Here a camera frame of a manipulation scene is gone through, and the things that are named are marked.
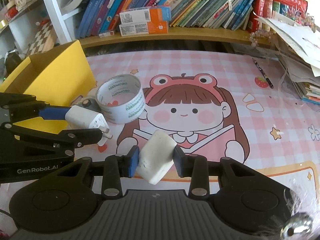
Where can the white eraser block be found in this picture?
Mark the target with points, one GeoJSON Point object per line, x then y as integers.
{"type": "Point", "coordinates": [156, 157]}

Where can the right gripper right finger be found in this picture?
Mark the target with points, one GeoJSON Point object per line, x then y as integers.
{"type": "Point", "coordinates": [195, 167]}

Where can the white charger plug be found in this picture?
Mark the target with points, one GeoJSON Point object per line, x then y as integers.
{"type": "Point", "coordinates": [82, 118]}

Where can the orange white box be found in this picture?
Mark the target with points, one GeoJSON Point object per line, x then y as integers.
{"type": "Point", "coordinates": [146, 14]}
{"type": "Point", "coordinates": [147, 28]}

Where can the black pen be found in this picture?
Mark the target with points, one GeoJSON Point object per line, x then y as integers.
{"type": "Point", "coordinates": [264, 74]}

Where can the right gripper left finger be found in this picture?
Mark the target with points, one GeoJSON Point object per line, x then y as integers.
{"type": "Point", "coordinates": [115, 168]}

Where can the red books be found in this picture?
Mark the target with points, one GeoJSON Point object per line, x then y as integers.
{"type": "Point", "coordinates": [265, 8]}

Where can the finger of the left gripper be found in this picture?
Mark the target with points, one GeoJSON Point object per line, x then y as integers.
{"type": "Point", "coordinates": [20, 141]}
{"type": "Point", "coordinates": [20, 107]}

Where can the yellow cardboard box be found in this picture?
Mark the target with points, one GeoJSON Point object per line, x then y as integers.
{"type": "Point", "coordinates": [60, 76]}

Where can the small red white box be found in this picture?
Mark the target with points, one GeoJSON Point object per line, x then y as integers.
{"type": "Point", "coordinates": [107, 34]}

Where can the upper orange white box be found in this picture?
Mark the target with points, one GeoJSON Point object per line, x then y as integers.
{"type": "Point", "coordinates": [146, 14]}

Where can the white tape roll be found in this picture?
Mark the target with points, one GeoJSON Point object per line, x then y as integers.
{"type": "Point", "coordinates": [121, 99]}

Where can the row of books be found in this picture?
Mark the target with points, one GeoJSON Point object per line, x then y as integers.
{"type": "Point", "coordinates": [103, 15]}

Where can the checkered chess board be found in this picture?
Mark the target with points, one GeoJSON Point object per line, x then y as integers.
{"type": "Point", "coordinates": [44, 40]}

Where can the lower orange white box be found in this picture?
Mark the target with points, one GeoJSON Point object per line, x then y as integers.
{"type": "Point", "coordinates": [147, 28]}

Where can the stack of papers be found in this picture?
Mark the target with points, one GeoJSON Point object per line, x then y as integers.
{"type": "Point", "coordinates": [298, 54]}

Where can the pink cartoon desk mat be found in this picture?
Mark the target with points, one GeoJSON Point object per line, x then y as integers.
{"type": "Point", "coordinates": [218, 104]}

